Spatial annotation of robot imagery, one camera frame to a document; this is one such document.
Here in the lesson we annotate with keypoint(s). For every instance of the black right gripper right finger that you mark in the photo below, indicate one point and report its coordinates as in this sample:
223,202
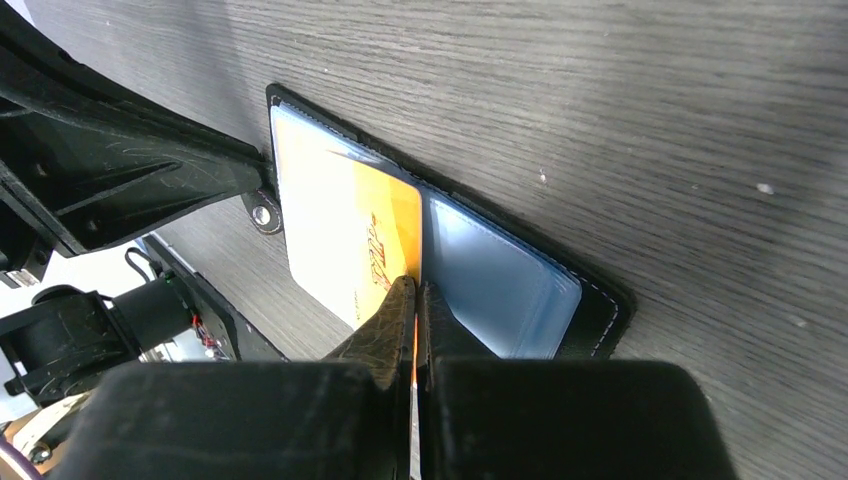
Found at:
484,417

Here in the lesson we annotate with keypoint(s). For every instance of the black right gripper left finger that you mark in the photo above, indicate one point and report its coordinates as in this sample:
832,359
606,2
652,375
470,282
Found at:
346,416

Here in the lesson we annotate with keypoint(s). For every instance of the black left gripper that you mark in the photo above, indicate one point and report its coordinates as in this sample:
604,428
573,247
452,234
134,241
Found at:
88,164

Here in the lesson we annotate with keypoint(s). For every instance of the black leather card holder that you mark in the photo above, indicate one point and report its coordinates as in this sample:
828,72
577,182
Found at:
520,293

